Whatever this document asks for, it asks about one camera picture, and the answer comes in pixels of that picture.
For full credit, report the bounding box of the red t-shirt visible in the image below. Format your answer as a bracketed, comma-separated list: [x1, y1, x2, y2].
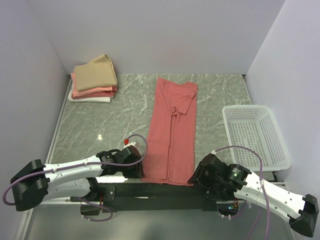
[142, 78, 198, 186]

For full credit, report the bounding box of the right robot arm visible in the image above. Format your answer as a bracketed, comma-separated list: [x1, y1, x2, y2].
[188, 153, 319, 238]

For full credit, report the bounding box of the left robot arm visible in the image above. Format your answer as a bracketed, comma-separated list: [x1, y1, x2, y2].
[10, 145, 142, 212]

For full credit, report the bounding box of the black base beam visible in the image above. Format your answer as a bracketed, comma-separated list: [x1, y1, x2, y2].
[83, 182, 235, 212]

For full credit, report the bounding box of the folded white t-shirt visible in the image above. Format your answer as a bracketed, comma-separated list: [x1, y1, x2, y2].
[67, 94, 112, 103]

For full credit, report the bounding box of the white plastic basket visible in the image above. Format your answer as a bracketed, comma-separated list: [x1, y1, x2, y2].
[222, 105, 291, 172]

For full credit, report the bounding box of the folded pink t-shirt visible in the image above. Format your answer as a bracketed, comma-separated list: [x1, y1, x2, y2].
[71, 72, 118, 100]

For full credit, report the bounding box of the folded tan t-shirt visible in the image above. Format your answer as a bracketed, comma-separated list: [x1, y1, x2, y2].
[74, 54, 118, 92]

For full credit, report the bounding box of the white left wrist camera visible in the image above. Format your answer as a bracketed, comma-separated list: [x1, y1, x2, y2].
[123, 138, 140, 149]

